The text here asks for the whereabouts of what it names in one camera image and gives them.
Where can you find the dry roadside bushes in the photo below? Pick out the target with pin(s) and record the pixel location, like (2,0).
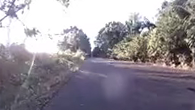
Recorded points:
(24,80)

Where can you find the overhanging tree branches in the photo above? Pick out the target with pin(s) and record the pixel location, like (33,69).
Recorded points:
(5,11)

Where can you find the grey asphalt road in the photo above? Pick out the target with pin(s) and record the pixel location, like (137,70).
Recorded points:
(122,92)

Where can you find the row of trees and bushes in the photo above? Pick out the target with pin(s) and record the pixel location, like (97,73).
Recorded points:
(170,35)

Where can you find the dark green tree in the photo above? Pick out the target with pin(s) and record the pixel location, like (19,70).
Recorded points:
(76,41)

